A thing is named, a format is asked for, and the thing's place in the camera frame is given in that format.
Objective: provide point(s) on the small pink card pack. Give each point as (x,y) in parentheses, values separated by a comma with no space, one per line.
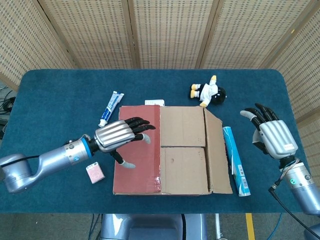
(95,173)

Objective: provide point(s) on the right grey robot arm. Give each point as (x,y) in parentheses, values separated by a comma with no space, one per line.
(302,190)

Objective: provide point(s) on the white metal pole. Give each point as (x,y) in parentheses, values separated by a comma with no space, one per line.
(218,225)

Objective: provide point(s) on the small white card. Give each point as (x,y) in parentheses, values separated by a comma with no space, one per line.
(154,102)

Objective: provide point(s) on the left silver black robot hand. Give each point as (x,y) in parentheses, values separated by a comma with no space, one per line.
(115,135)

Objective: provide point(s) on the white blue toothpaste tube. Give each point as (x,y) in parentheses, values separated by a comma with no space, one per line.
(110,107)

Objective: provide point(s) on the grey robot torso base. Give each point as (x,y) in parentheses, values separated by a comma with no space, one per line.
(150,227)

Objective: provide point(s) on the plush doll in white coat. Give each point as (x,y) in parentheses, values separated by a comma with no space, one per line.
(208,91)

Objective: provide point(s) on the red cardboard shipping box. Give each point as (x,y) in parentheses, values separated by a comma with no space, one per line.
(185,155)

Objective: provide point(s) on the long light blue carton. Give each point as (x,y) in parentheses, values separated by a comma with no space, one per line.
(236,162)

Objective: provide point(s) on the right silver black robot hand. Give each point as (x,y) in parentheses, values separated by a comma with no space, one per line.
(277,137)

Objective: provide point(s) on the yellow floor tape strip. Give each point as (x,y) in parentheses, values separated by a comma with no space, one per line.
(250,226)

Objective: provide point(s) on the woven bamboo folding screen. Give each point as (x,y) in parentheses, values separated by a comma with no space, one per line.
(170,32)

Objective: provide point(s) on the blue table cloth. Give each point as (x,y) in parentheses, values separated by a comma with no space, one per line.
(62,100)

